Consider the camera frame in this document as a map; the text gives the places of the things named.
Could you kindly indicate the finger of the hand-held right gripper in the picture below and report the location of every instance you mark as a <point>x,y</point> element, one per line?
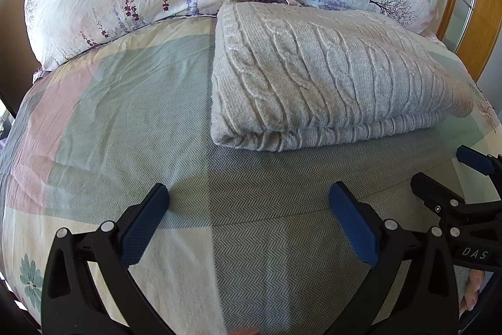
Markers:
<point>439,197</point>
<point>476,160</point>

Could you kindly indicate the pastel patchwork quilt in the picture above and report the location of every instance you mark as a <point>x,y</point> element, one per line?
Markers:
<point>129,123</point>

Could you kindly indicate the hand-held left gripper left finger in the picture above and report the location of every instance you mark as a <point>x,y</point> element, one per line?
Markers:
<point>143,225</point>

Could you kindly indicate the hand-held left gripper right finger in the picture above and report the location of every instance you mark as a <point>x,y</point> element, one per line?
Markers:
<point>353,225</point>

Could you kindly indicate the person's right hand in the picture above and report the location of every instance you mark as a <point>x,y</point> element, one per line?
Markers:
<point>475,288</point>

